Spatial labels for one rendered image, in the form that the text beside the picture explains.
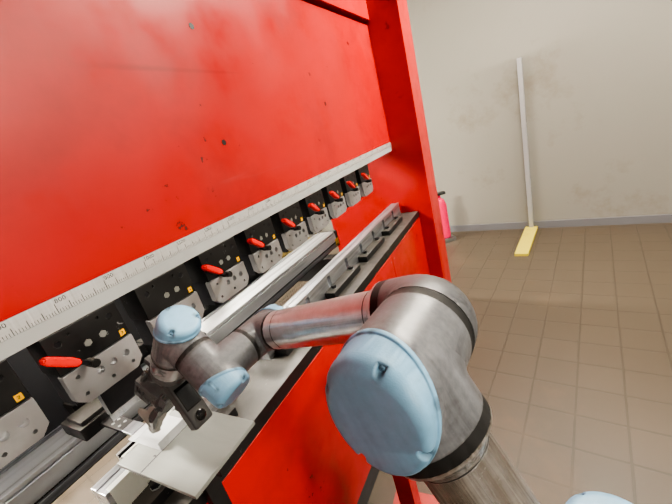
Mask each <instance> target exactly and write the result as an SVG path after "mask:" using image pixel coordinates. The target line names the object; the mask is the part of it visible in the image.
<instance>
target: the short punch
mask: <svg viewBox="0 0 672 504"><path fill-rule="evenodd" d="M142 371H143V370H142V368H141V366H140V364H139V366H138V367H137V368H136V369H134V370H133V371H132V372H130V373H129V374H128V375H126V376H125V377H124V378H122V379H121V380H119V381H118V382H117V383H115V384H114V385H113V386H111V387H110V388H109V389H107V390H106V391H105V392H103V393H102V394H101V395H99V396H98V397H97V398H98V400H99V401H100V403H101V405H102V406H103V408H104V410H105V411H106V413H107V414H109V415H110V417H111V418H112V420H113V421H115V420H116V419H117V418H118V417H120V416H121V415H122V414H123V413H124V412H126V411H127V410H128V409H129V408H130V407H132V406H133V405H134V404H135V403H136V402H137V401H139V400H140V398H139V397H138V396H137V395H136V394H134V387H135V380H136V379H137V378H139V377H140V376H141V373H142Z"/></svg>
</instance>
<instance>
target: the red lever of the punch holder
mask: <svg viewBox="0 0 672 504"><path fill-rule="evenodd" d="M39 362H40V365H43V366H46V367H78V366H80V365H85V366H87V367H93V368H97V367H99V366H100V364H101V360H100V359H97V358H91V357H89V358H87V359H85V360H81V359H79V358H74V357H42V358H41V360H39Z"/></svg>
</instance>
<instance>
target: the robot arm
mask: <svg viewBox="0 0 672 504"><path fill-rule="evenodd" d="M201 327H202V325H201V317H200V315H199V313H198V312H197V311H196V310H195V309H193V308H191V307H189V306H185V305H175V306H171V307H168V308H166V309H164V310H163V311H162V312H161V313H160V314H159V315H158V317H157V319H156V323H155V327H154V329H153V342H152V351H151V354H150V355H148V356H147V357H145V358H144V363H145V364H147V365H148V366H149V368H146V371H145V370H144V371H142V373H141V376H140V377H139V378H137V379H136V380H135V387H134V394H136V395H137V396H138V397H139V398H140V399H141V400H143V401H144V402H145V403H146V404H149V403H150V402H151V403H152V405H150V406H149V408H148V409H144V408H139V409H138V414H139V416H140V417H141V418H142V419H143V420H144V421H145V423H146V424H147V425H148V427H149V431H150V432H151V433H153V434H154V433H157V432H159V431H160V430H161V426H162V424H163V420H164V418H165V417H166V415H167V411H168V410H170V409H171V408H172V407H173V406H175V407H174V408H175V410H176V411H178V412H179V414H180V415H181V417H182V418H183V420H184V421H185V422H186V424H187V425H188V427H189V428H190V430H191V431H195V430H198V429H199V428H200V427H201V426H202V425H203V424H204V423H205V422H206V421H207V420H208V419H209V418H210V417H211V416H212V411H211V410H210V408H209V407H208V406H207V404H206V403H205V401H204V400H203V398H202V397H204V398H206V399H207V400H208V401H209V402H210V403H211V404H212V405H213V406H215V407H216V408H219V409H221V408H225V407H227V406H228V405H230V404H231V403H232V402H233V401H234V400H235V399H236V398H237V397H238V396H239V395H240V394H241V393H242V392H243V390H244V389H245V388H246V386H247V385H248V383H249V380H250V376H249V374H248V373H247V371H248V370H249V369H250V368H251V367H252V366H253V365H254V364H255V363H256V362H257V361H259V360H260V359H261V358H262V357H263V356H264V355H265V354H266V353H267V352H269V351H270V350H279V349H290V348H302V347H313V346H325V345H336V344H344V345H343V347H342V349H341V352H340V354H339V355H338V356H337V358H336V359H335V360H334V362H333V363H332V365H331V367H330V369H329V371H328V374H327V383H326V387H325V393H326V401H327V406H328V409H329V412H330V415H331V417H332V420H333V422H334V424H335V426H336V428H337V429H338V431H339V433H340V434H341V436H342V437H343V438H344V440H345V441H346V442H347V444H348V445H349V446H350V447H351V448H352V449H353V450H354V451H355V452H356V453H357V454H358V455H359V454H361V453H362V454H363V455H364V456H365V458H366V461H367V463H369V464H370V465H372V466H373V467H375V468H377V469H379V470H381V471H383V472H385V473H388V474H391V475H395V476H404V477H405V478H407V479H410V480H412V481H418V482H424V483H425V484H426V485H427V487H428V488H429V490H430V491H431V492H432V494H433V495H434V497H435V498H436V500H437V501H438V502H439V504H540V503H539V501H538V500H537V499H536V497H535V496H534V494H533V493H532V491H531V490H530V488H529V487H528V486H527V484H526V483H525V481H524V480H523V478H522V477H521V476H520V474H519V473H518V471H517V470H516V468H515V467H514V465H513V464H512V463H511V461H510V460H509V458H508V457H507V455H506V454H505V452H504V451H503V450H502V448H501V447H500V445H499V444H498V442H497V441H496V440H495V438H494V437H493V435H492V434H491V432H490V430H491V426H492V411H491V408H490V405H489V404H488V402H487V400H486V399H485V397H484V396H483V395H482V393H481V392H480V390H479V389H478V388H477V386H476V385H475V383H474V382H473V380H472V379H471V377H470V376H469V374H468V372H467V365H468V363H469V360H470V358H471V355H472V353H473V350H474V348H475V344H476V340H477V336H478V322H477V318H476V314H475V311H474V308H473V306H472V304H471V302H470V301H469V299H468V298H467V296H466V295H465V294H464V293H463V292H462V291H461V290H460V289H459V288H458V287H457V286H455V285H454V284H453V283H451V282H449V281H447V280H446V279H443V278H440V277H437V276H433V275H428V274H413V275H407V276H401V277H396V278H392V279H387V280H383V281H380V282H377V283H376V284H375V285H374V286H373V287H372V289H371V290H370V291H365V292H360V293H355V294H351V295H346V296H341V297H336V298H332V299H327V300H322V301H317V302H313V303H308V304H303V305H298V306H294V307H289V308H283V307H282V306H277V305H276V304H271V305H268V306H267V307H265V308H263V309H261V310H259V311H258V312H257V313H256V314H255V315H254V316H253V317H252V318H250V319H249V320H248V321H246V322H245V323H244V324H242V325H241V326H240V327H238V328H237V329H236V330H234V331H233V332H232V333H230V334H229V335H228V336H227V337H225V338H224V339H223V340H221V341H220V342H219V343H217V344H216V343H215V342H214V341H213V340H211V339H210V338H209V337H208V336H207V335H206V334H205V333H204V332H202V331H201ZM147 369H148V370H147ZM143 372H144V373H143ZM145 374H146V375H145ZM144 375H145V376H144ZM201 396H202V397H201ZM566 504H632V503H630V502H629V501H627V500H625V499H622V498H620V497H617V496H615V495H611V494H608V493H603V492H596V491H588V492H583V493H580V494H576V495H574V496H572V497H571V498H570V499H569V500H568V501H567V502H566Z"/></svg>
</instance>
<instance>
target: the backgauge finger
mask: <svg viewBox="0 0 672 504"><path fill-rule="evenodd" d="M60 425H61V426H62V428H63V429H64V431H65V432H66V434H68V435H71V436H73V437H76V438H79V439H81V440H84V441H86V442H87V441H88V440H90V439H91V438H92V437H93V436H94V435H96V434H97V433H98V432H99V431H100V430H102V429H103V428H104V427H106V428H109V429H112V430H115V431H118V432H121V433H124V434H127V435H130V436H132V435H133V434H134V433H135V432H137V431H138V430H139V429H140V428H141V427H142V426H143V425H144V423H142V422H139V421H135V420H132V419H129V418H125V417H122V416H120V417H118V418H117V419H116V420H115V421H113V420H112V418H111V417H110V415H109V414H107V413H106V411H105V410H104V408H103V406H102V405H101V403H100V401H99V400H98V398H95V399H94V400H93V401H91V402H89V403H86V404H85V405H83V406H82V407H81V408H79V409H78V410H77V411H75V412H74V413H72V414H71V415H70V416H68V417H67V418H66V420H64V421H63V422H62V423H61V424H60Z"/></svg>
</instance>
